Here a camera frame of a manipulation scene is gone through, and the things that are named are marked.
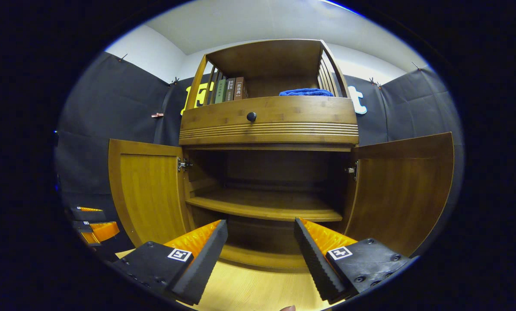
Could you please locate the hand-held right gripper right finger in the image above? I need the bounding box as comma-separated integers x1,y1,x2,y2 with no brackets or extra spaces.
293,217,412,304

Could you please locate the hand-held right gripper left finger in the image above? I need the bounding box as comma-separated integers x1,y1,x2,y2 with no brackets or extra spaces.
111,219,228,305

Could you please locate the wooden cabinet door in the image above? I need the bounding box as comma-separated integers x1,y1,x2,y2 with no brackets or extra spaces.
344,132,455,258
108,138,194,248

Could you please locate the wooden cabinet drawer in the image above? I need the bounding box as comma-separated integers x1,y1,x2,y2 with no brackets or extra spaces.
179,96,360,146

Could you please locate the blue towel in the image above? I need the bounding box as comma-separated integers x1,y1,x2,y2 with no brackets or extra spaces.
279,88,334,97

